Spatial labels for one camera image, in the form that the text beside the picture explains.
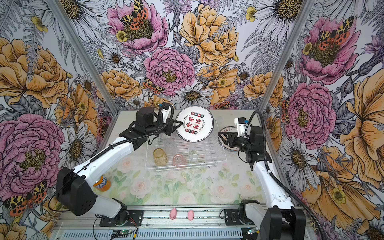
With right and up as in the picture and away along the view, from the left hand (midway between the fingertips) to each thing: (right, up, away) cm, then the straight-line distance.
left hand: (181, 127), depth 76 cm
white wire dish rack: (-7, -16, +18) cm, 25 cm away
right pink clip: (+5, -43, -2) cm, 43 cm away
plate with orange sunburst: (+30, -2, +29) cm, 42 cm away
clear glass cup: (+11, -19, +21) cm, 30 cm away
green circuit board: (-28, -49, -5) cm, 57 cm away
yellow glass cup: (-13, -18, +9) cm, 23 cm away
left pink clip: (-4, -43, -1) cm, 43 cm away
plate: (+8, +2, +1) cm, 9 cm away
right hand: (+20, -6, +1) cm, 21 cm away
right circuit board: (+35, -49, -5) cm, 60 cm away
